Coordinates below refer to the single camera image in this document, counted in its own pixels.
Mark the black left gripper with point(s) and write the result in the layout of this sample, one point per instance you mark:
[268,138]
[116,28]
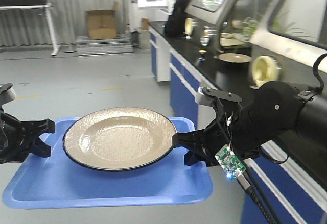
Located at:
[12,135]

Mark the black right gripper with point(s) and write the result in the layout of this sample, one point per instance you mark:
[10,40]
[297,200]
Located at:
[218,133]

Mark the blue plastic tray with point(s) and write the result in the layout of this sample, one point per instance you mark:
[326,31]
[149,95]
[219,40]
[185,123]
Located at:
[59,182]

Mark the beige plate with black rim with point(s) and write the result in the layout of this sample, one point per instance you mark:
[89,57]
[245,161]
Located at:
[119,139]

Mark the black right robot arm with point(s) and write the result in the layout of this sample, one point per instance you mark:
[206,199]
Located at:
[277,107]

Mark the green circuit board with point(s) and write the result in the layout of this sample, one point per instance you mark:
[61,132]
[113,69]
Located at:
[229,162]

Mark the beige plate on counter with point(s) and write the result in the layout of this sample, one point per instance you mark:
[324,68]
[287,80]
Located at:
[234,60]

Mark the blue white lab cabinets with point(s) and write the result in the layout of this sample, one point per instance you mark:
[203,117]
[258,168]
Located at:
[295,195]

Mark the black backpack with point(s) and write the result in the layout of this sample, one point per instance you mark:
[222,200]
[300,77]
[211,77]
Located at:
[175,25]

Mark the white table with legs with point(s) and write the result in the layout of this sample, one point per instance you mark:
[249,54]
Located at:
[28,26]

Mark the brown cardboard box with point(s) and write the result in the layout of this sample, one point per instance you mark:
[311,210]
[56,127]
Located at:
[101,24]

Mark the grey fume hood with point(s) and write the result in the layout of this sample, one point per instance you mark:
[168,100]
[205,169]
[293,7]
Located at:
[283,37]

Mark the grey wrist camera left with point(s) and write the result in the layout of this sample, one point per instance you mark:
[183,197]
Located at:
[7,93]

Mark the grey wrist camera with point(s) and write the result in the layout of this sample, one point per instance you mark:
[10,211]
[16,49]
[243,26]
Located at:
[7,93]
[201,99]

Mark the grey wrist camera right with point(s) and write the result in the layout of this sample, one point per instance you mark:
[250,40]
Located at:
[201,99]

